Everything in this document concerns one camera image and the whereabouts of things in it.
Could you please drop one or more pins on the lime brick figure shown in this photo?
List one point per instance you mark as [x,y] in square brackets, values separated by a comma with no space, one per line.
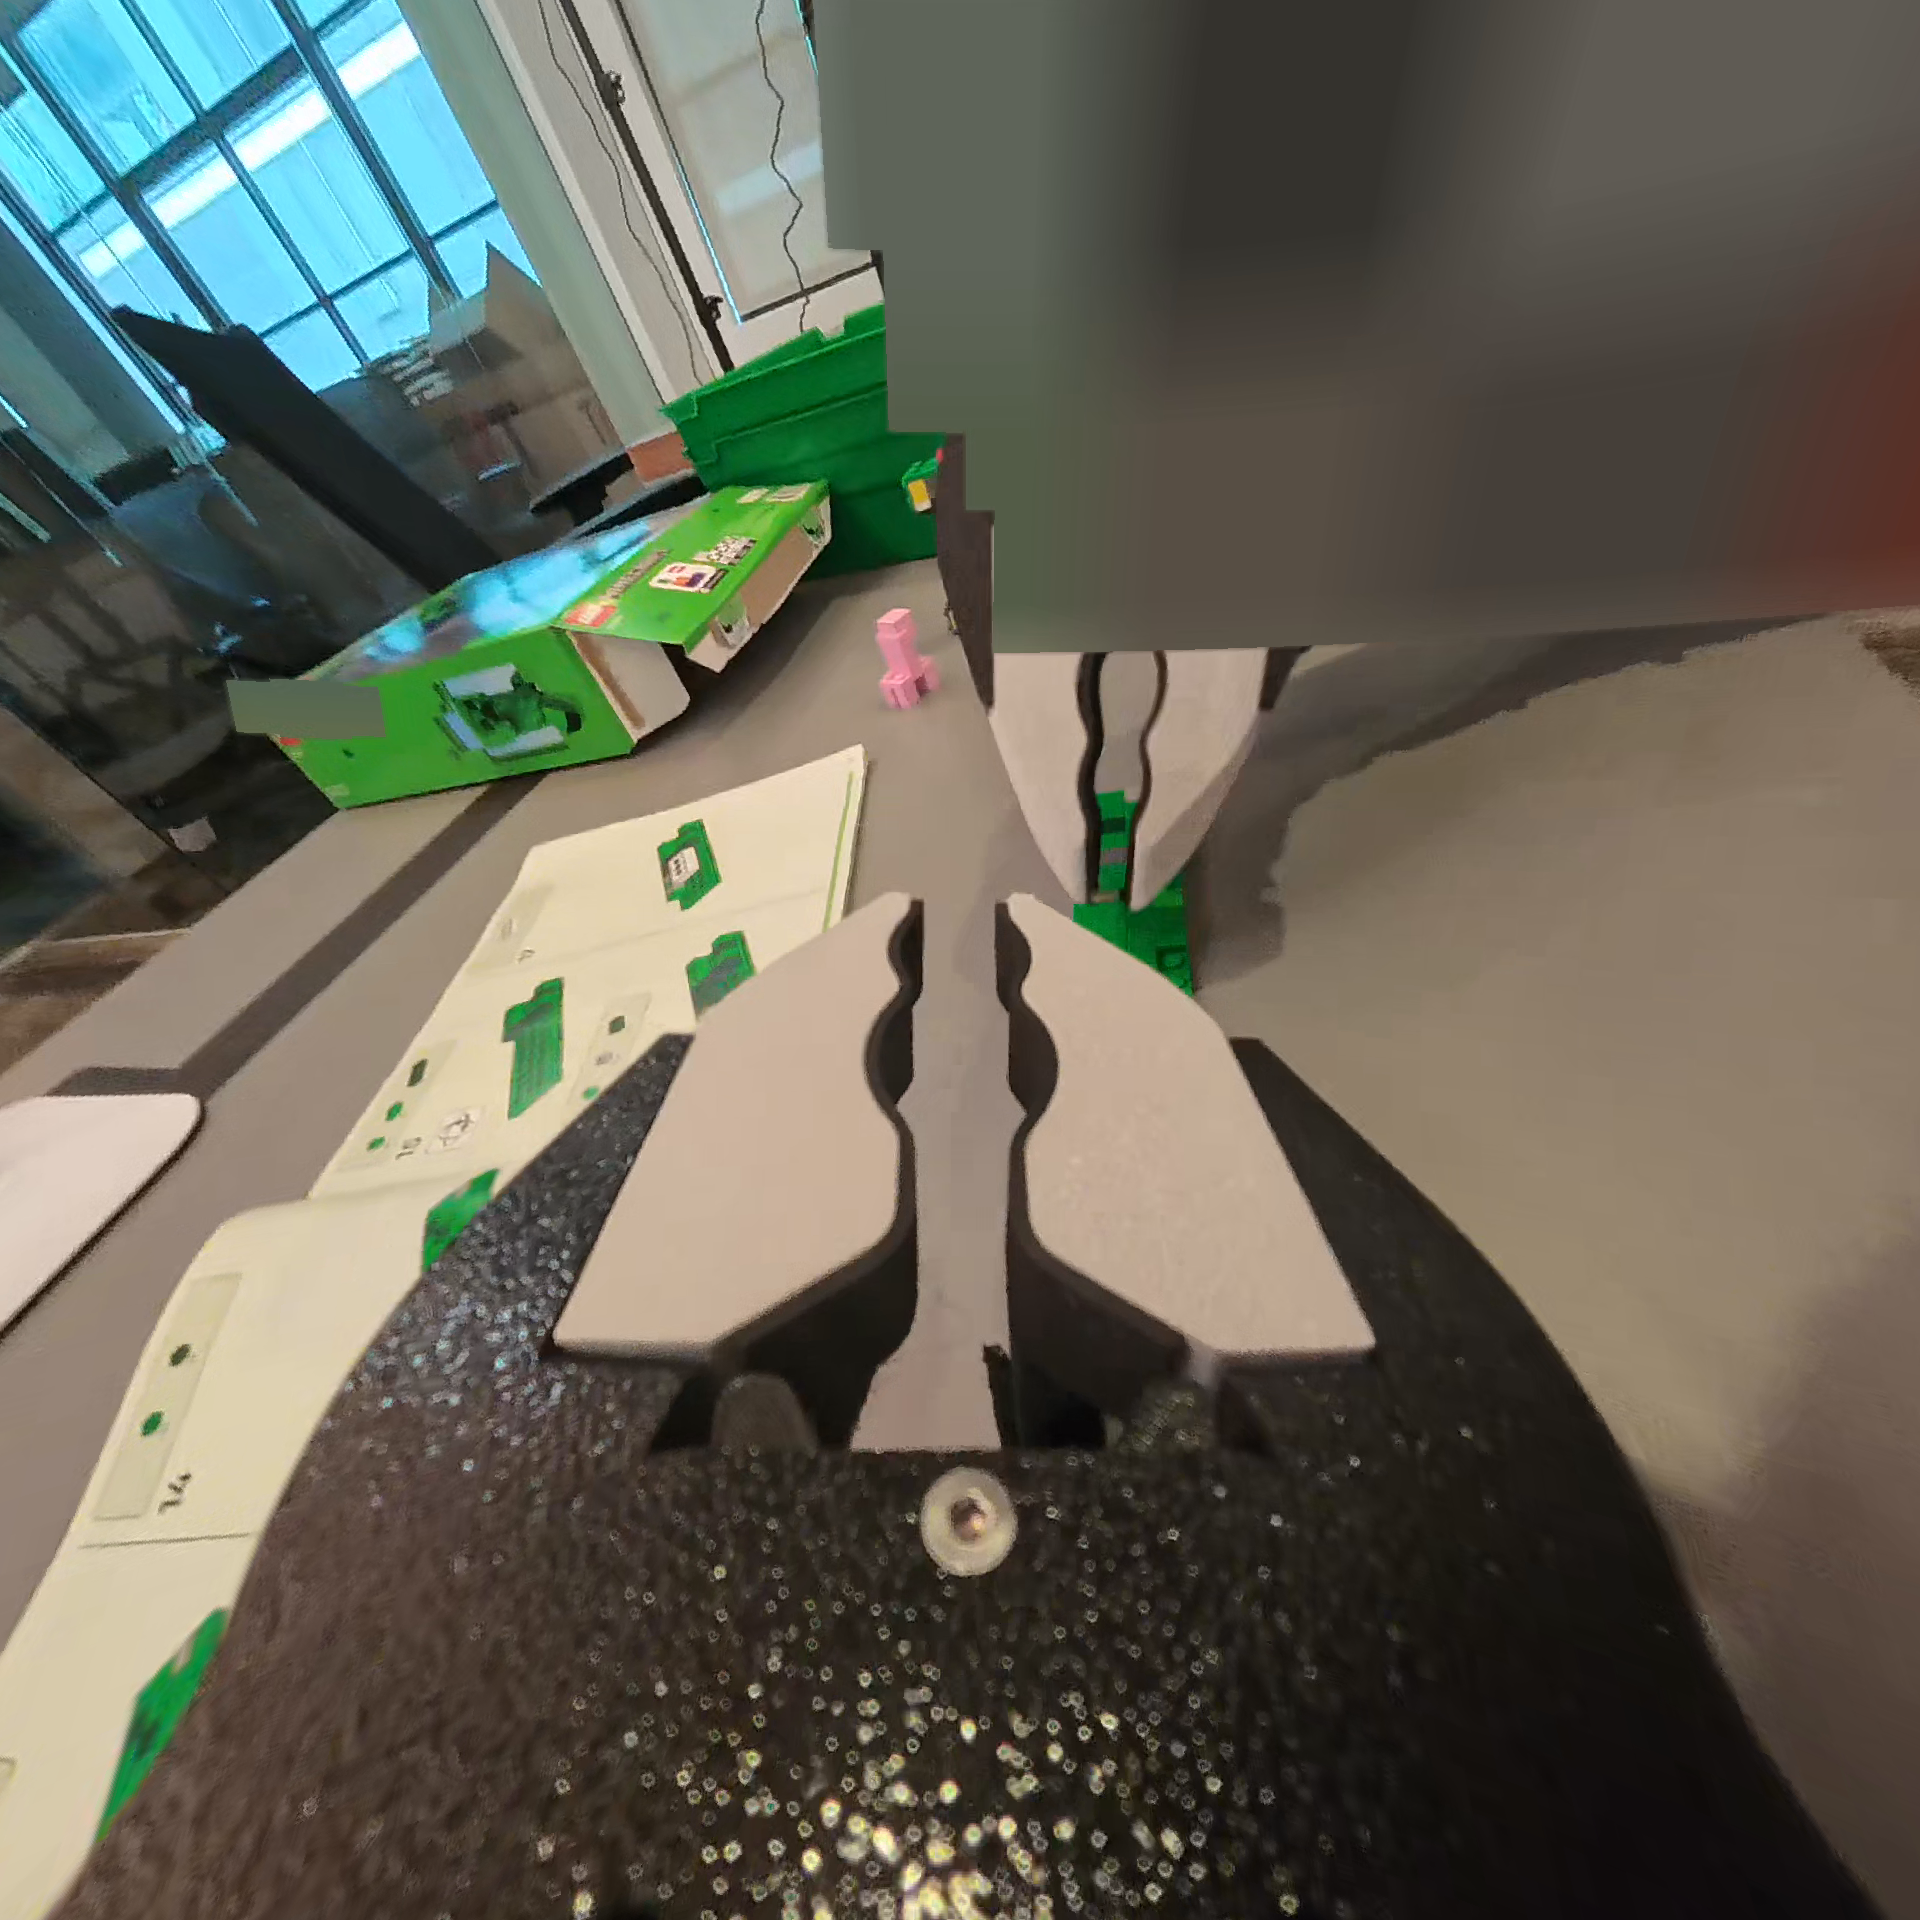
[918,487]

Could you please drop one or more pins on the green plastic crate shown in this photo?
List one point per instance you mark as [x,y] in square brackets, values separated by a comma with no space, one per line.
[797,435]

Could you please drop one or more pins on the black stand pole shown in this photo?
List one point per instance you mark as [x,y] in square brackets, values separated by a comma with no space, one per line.
[696,283]

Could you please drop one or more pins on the open instruction booklet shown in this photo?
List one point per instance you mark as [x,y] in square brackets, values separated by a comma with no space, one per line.
[751,839]

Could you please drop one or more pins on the pink brick pig figure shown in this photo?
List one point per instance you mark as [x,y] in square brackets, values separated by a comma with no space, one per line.
[905,662]

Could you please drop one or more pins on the large window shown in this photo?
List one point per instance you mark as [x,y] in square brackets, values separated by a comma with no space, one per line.
[225,148]

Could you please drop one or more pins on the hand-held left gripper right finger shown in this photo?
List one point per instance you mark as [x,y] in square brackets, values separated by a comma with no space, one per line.
[1185,1200]

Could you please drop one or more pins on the grey desk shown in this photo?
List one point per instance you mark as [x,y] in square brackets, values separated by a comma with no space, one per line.
[1500,1050]

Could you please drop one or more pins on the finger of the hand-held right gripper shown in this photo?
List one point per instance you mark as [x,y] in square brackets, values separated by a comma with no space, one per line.
[1036,751]
[1201,751]

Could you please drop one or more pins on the black flat panel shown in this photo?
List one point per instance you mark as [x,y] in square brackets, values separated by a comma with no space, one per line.
[301,435]

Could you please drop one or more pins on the cardboard box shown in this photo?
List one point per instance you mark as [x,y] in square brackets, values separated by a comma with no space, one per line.
[525,345]

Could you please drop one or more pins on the green brick plate assembly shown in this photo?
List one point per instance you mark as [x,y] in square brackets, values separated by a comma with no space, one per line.
[1148,945]

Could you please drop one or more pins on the green toy set box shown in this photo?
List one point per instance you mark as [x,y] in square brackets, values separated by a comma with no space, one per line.
[495,705]

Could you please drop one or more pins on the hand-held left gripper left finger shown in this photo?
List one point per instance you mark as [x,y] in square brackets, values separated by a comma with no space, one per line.
[734,1184]

